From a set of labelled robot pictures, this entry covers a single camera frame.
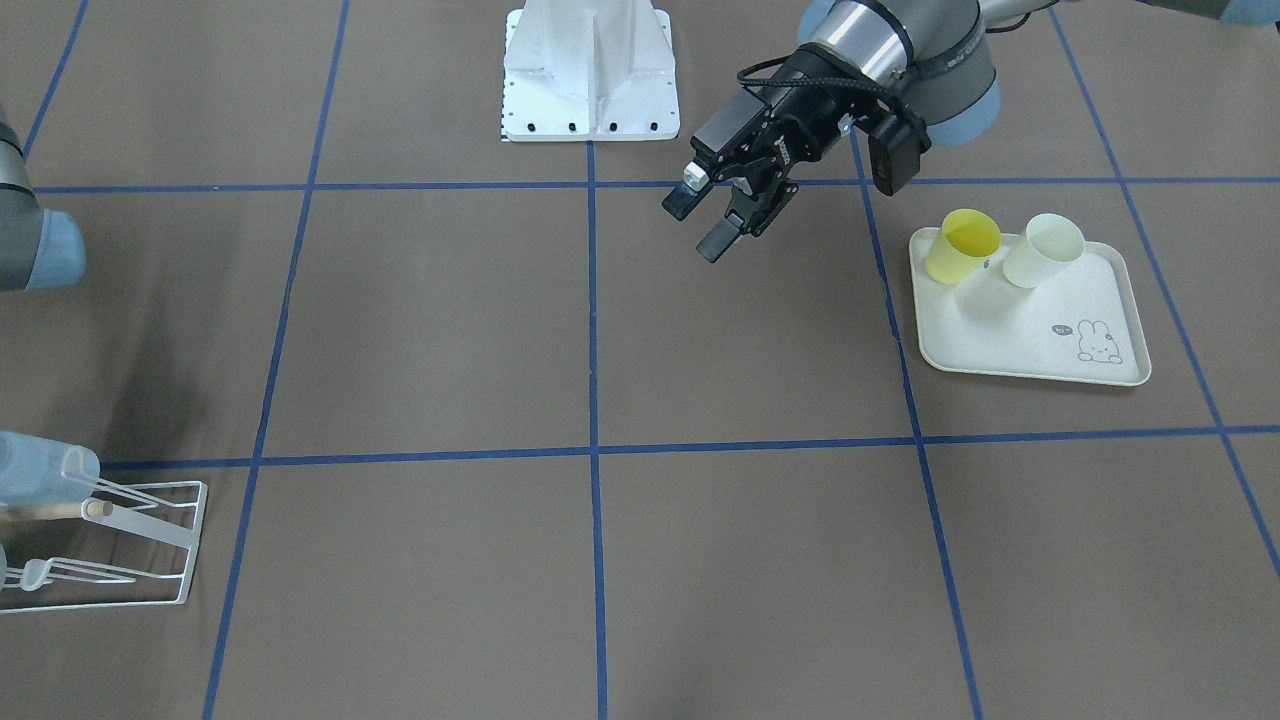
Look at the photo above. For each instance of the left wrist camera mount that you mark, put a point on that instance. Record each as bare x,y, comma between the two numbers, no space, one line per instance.
819,99

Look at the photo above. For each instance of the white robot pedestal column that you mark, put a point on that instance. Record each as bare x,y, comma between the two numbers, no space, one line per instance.
589,71

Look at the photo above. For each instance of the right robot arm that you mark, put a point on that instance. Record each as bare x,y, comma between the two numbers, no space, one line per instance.
41,249

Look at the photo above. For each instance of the white wire cup rack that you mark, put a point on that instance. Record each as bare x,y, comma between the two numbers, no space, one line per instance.
127,545

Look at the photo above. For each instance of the pale green plastic cup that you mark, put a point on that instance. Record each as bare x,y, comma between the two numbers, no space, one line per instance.
1048,245

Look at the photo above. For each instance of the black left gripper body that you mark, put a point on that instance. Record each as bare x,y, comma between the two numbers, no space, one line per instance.
806,118

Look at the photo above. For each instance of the yellow plastic cup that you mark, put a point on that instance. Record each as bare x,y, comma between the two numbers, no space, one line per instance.
966,239

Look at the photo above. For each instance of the cream plastic tray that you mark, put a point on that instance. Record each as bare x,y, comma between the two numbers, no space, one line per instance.
1080,326

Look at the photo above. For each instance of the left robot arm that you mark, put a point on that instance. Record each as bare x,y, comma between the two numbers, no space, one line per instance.
909,75

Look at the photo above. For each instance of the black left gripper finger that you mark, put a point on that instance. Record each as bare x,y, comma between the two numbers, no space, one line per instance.
721,237
694,185

